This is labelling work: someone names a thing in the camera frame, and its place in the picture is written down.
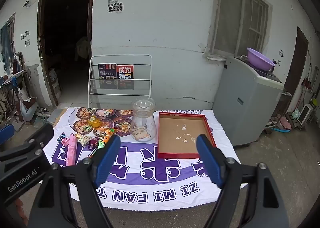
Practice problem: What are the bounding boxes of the screened window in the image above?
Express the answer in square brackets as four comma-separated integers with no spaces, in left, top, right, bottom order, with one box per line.
[207,0,273,60]

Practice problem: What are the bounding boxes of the metal workbench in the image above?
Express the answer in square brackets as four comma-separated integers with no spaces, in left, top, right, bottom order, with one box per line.
[0,69,28,118]

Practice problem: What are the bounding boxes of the white wire rack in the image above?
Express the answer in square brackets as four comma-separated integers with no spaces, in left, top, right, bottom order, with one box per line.
[87,54,152,110]

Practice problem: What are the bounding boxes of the red and black book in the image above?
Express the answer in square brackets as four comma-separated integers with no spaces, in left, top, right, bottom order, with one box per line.
[116,65,134,90]

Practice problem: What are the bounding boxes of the grey washing machine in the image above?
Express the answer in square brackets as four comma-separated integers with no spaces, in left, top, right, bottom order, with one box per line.
[212,55,285,146]

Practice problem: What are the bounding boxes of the brown door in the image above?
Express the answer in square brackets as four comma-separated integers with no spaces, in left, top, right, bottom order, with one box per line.
[284,27,309,98]

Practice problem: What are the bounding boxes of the clear pitcher with cat print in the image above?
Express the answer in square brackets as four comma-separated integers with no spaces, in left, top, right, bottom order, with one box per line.
[130,97,157,143]

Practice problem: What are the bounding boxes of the yellow bread packet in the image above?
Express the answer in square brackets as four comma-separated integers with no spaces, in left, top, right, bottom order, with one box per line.
[87,116,103,128]

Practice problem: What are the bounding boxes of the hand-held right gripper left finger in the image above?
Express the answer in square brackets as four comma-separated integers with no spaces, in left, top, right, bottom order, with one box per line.
[29,134,122,228]

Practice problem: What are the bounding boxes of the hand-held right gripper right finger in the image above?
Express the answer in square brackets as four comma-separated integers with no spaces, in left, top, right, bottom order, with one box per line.
[196,134,290,228]

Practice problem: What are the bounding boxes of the long pink snack packet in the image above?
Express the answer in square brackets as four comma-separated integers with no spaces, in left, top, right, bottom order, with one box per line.
[65,135,78,167]

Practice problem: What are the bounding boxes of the printed wall notice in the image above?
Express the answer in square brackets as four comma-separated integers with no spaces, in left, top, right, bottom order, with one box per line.
[108,0,123,13]
[20,30,30,47]

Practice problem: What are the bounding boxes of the white bag with red item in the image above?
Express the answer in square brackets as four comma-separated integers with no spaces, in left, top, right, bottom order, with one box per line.
[20,97,38,125]

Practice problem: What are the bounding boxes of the dark doorway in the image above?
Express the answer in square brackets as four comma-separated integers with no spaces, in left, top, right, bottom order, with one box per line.
[37,0,99,107]

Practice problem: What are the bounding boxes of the white sack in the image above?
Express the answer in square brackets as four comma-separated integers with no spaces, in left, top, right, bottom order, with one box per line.
[49,68,62,98]

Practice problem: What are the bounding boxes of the small pink blue packet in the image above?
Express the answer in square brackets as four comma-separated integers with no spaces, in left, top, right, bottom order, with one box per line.
[57,133,69,147]

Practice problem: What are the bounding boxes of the red tray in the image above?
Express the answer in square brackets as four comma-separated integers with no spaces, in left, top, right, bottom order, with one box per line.
[157,111,217,160]

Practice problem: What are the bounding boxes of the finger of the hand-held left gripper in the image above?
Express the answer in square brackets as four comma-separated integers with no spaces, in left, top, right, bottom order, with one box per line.
[0,124,15,145]
[0,123,55,162]

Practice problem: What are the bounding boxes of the purple white printed cloth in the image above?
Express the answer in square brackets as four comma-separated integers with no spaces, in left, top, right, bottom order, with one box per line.
[42,107,248,212]

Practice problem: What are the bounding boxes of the orange snack packet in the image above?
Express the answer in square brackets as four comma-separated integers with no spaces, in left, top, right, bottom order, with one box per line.
[96,128,118,149]

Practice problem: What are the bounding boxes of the dark cookbook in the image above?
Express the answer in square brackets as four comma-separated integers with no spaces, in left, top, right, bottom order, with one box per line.
[98,63,117,90]

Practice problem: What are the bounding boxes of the purple plastic basin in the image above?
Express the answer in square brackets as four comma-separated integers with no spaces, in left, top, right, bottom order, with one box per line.
[246,47,275,71]

